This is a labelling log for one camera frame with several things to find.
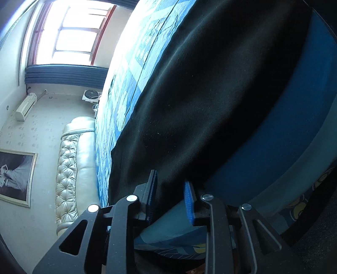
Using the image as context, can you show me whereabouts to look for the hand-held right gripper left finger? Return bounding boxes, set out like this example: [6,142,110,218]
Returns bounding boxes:
[32,170,158,274]

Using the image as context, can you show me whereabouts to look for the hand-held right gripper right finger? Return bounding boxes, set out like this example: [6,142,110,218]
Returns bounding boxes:
[183,180,303,274]

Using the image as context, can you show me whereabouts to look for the black pants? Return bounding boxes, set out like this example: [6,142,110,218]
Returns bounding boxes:
[107,0,315,211]

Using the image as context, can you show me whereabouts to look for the cream tufted leather headboard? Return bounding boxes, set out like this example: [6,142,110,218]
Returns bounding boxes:
[55,117,102,237]

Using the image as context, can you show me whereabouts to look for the blue printed bedsheet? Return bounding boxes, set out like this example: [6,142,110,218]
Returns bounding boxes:
[94,0,337,264]

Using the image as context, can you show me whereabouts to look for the white box fan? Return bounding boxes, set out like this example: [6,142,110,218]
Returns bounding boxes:
[80,89,102,102]

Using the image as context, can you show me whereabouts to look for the white air conditioner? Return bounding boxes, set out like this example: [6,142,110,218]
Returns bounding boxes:
[15,92,37,122]

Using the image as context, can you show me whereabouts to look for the red-framed window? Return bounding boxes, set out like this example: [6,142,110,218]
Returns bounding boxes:
[27,0,118,67]

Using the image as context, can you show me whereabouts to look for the framed wall picture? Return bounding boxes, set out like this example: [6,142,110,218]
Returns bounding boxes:
[0,149,38,208]

